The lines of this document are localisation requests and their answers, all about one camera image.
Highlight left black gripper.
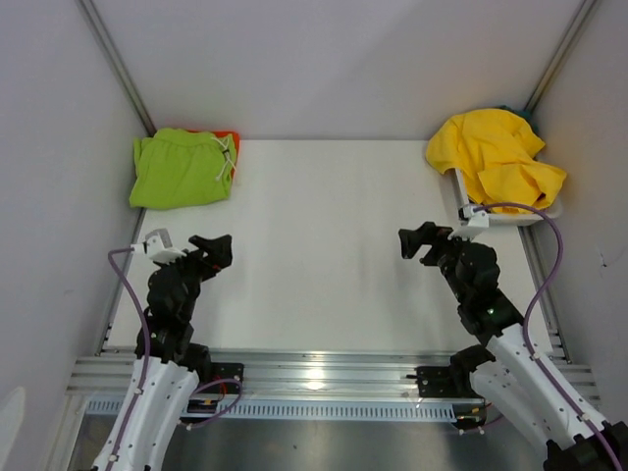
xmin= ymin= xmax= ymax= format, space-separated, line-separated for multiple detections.
xmin=155 ymin=235 xmax=232 ymax=320

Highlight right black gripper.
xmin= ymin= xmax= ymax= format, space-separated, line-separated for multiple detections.
xmin=397 ymin=222 xmax=477 ymax=303

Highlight green shorts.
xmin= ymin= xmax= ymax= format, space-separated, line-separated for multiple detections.
xmin=129 ymin=128 xmax=238 ymax=210

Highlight orange shorts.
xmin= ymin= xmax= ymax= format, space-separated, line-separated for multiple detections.
xmin=188 ymin=130 xmax=240 ymax=159

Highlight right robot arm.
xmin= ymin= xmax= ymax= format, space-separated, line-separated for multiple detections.
xmin=398 ymin=222 xmax=627 ymax=470

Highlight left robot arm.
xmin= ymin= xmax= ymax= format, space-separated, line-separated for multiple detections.
xmin=91 ymin=230 xmax=233 ymax=470

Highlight yellow shorts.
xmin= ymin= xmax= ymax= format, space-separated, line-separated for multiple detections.
xmin=426 ymin=108 xmax=567 ymax=214

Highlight white plastic basket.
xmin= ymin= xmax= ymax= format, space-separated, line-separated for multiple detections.
xmin=445 ymin=169 xmax=563 ymax=227

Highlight teal cloth in basket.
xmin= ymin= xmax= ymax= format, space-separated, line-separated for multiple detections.
xmin=495 ymin=105 xmax=541 ymax=136

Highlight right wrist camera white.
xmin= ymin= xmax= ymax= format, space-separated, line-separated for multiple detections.
xmin=448 ymin=204 xmax=490 ymax=241

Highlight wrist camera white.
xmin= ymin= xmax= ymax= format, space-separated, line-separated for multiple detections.
xmin=448 ymin=204 xmax=490 ymax=241
xmin=131 ymin=229 xmax=185 ymax=265

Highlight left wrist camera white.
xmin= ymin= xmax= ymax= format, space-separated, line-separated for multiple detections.
xmin=131 ymin=229 xmax=185 ymax=265

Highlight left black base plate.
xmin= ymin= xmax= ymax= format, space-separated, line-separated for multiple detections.
xmin=198 ymin=362 xmax=244 ymax=395

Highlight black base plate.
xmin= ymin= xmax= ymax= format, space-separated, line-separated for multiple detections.
xmin=198 ymin=362 xmax=244 ymax=395
xmin=406 ymin=366 xmax=479 ymax=398

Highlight aluminium front rail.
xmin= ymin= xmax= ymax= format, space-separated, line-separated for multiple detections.
xmin=66 ymin=348 xmax=602 ymax=406

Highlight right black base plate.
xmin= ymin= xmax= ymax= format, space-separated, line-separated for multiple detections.
xmin=406 ymin=366 xmax=479 ymax=398

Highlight white slotted cable duct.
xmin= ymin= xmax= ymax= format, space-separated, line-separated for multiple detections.
xmin=85 ymin=399 xmax=485 ymax=423

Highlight left aluminium corner post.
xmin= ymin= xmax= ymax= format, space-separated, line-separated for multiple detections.
xmin=75 ymin=0 xmax=157 ymax=136

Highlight aluminium corner post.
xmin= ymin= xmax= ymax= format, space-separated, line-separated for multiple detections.
xmin=75 ymin=0 xmax=157 ymax=136
xmin=524 ymin=0 xmax=602 ymax=114

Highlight right aluminium corner post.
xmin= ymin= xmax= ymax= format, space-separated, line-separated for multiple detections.
xmin=524 ymin=0 xmax=602 ymax=114

